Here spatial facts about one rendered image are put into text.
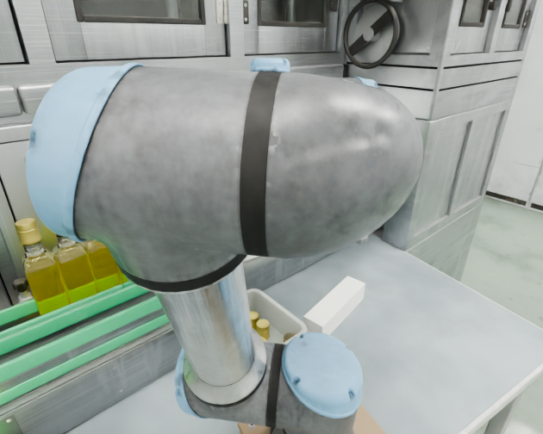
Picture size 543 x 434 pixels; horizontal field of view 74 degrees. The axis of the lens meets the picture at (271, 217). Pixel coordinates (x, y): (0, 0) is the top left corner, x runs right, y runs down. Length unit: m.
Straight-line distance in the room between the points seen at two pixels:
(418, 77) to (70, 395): 1.25
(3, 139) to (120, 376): 0.55
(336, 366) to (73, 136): 0.45
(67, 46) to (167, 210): 0.80
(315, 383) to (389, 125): 0.39
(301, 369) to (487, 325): 0.78
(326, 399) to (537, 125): 3.73
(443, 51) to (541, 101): 2.82
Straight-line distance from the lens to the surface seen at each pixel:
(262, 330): 0.97
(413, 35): 1.35
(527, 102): 4.07
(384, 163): 0.21
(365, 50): 1.42
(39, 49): 0.95
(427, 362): 1.05
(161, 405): 0.94
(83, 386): 0.89
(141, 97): 0.21
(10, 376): 0.85
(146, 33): 1.04
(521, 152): 4.14
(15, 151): 0.94
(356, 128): 0.20
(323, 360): 0.55
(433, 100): 1.29
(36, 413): 0.90
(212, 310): 0.33
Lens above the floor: 1.48
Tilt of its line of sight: 26 degrees down
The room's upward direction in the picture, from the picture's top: straight up
